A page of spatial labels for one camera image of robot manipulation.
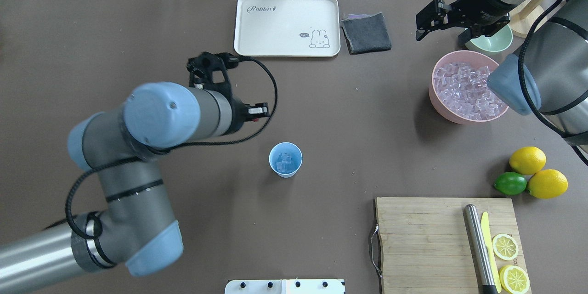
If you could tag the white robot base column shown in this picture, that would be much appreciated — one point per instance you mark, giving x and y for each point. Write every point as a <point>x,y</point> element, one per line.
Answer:
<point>286,286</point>

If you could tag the pile of ice cubes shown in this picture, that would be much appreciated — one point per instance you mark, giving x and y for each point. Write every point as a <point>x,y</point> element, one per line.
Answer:
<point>463,89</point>

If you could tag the pink bowl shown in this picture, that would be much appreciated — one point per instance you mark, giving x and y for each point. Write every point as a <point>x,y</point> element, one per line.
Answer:
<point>476,59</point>

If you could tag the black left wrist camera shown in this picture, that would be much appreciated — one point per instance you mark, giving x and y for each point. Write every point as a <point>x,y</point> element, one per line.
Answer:
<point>202,68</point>

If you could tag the steel muddler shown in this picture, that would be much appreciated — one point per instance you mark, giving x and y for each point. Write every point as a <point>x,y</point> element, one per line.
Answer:
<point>480,250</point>

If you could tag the light blue plastic cup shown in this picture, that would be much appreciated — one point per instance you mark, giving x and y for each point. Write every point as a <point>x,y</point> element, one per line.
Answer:
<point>289,147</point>

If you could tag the wooden glass stand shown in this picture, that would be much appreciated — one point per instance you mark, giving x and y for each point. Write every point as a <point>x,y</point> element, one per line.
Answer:
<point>523,16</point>

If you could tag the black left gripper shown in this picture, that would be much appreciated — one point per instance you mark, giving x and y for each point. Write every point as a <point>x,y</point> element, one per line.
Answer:
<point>240,111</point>

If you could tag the grey folded cloth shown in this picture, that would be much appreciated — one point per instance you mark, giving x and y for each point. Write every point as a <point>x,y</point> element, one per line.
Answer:
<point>366,33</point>

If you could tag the lemon half slice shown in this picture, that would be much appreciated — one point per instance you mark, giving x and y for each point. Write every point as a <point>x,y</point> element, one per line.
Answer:
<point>505,246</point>
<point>514,279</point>

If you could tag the green bowl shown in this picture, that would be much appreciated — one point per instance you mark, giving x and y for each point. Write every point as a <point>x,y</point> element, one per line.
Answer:
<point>493,45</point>

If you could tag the cream rabbit tray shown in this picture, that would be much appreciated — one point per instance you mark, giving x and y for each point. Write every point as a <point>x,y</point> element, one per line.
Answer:
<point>287,28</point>

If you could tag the yellow plastic knife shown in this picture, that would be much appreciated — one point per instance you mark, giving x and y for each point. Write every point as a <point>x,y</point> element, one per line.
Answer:
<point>486,232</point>

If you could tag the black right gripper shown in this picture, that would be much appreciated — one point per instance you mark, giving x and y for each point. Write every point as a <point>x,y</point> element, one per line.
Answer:
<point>469,5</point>

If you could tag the yellow lemon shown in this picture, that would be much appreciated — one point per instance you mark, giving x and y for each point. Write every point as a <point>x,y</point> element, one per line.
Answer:
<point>548,183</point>
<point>528,160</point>

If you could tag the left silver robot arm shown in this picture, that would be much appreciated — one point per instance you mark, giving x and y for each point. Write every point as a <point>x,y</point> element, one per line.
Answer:
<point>118,210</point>

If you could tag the wooden cutting board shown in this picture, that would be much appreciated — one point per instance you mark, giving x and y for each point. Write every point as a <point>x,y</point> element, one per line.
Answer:
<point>424,245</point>

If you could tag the green lime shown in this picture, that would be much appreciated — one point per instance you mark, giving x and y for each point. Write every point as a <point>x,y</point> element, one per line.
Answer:
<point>510,183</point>

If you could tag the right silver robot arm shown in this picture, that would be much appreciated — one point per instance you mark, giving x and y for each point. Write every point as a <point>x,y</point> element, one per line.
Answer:
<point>546,76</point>

